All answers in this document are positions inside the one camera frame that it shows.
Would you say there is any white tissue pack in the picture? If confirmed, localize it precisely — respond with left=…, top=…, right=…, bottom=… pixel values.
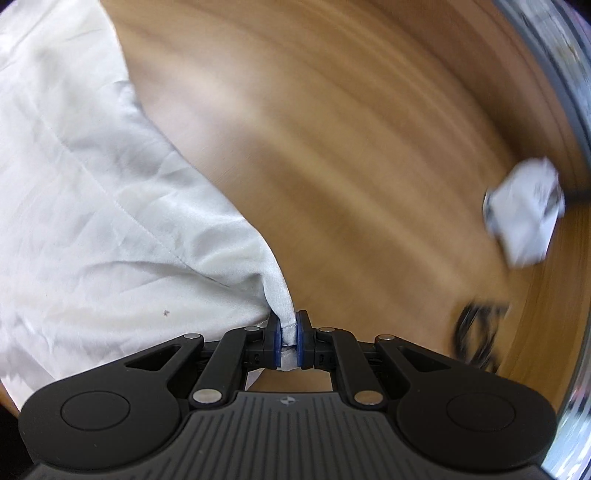
left=482, top=157, right=565, bottom=269

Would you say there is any black cable bundle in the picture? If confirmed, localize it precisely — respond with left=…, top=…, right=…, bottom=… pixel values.
left=452, top=300, right=512, bottom=375

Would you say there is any white satin polo shirt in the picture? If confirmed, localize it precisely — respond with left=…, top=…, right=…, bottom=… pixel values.
left=1, top=1, right=296, bottom=406

